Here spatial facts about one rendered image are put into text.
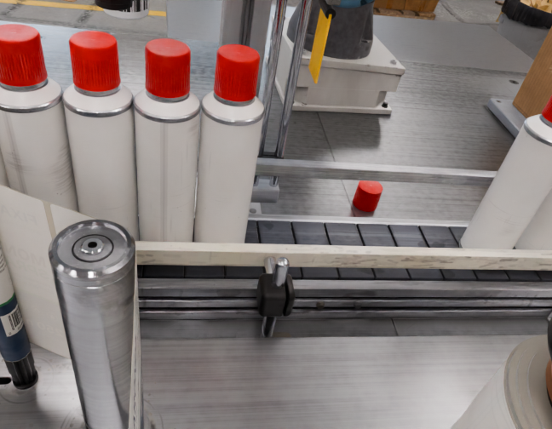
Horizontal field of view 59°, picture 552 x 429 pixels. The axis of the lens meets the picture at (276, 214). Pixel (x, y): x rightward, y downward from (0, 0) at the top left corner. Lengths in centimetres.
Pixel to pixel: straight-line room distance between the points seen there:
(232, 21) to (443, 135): 51
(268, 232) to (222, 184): 12
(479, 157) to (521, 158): 38
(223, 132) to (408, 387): 26
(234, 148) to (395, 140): 49
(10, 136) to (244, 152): 18
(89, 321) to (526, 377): 20
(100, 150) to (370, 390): 29
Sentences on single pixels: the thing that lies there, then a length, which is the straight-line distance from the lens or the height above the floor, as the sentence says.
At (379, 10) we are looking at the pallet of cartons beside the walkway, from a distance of 405.
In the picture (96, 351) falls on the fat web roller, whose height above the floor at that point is 101.
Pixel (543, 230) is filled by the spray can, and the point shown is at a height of 93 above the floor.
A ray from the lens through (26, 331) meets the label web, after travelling 39.
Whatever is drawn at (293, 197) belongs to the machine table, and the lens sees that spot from 66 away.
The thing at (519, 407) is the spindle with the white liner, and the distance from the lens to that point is 24.
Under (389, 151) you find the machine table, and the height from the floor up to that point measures 83.
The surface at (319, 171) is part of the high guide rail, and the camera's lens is 50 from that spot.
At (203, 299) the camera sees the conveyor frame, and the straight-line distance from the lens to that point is 49.
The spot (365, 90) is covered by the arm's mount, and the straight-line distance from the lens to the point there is 89.
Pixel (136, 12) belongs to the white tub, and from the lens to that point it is 84.
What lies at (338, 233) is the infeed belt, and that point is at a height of 88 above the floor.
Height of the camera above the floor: 124
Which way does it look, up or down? 40 degrees down
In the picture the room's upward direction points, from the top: 11 degrees clockwise
